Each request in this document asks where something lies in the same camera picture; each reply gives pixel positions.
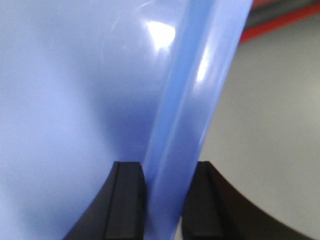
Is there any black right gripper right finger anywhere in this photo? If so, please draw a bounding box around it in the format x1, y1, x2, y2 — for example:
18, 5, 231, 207
181, 161, 308, 240

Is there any red hose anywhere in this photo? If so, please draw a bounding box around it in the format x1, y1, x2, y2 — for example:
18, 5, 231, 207
240, 0, 320, 44

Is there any blue plastic tray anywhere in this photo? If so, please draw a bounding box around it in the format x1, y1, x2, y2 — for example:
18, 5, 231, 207
0, 0, 252, 240

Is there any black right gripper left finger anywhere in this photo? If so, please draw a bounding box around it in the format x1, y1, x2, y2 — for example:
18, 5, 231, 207
64, 161, 146, 240

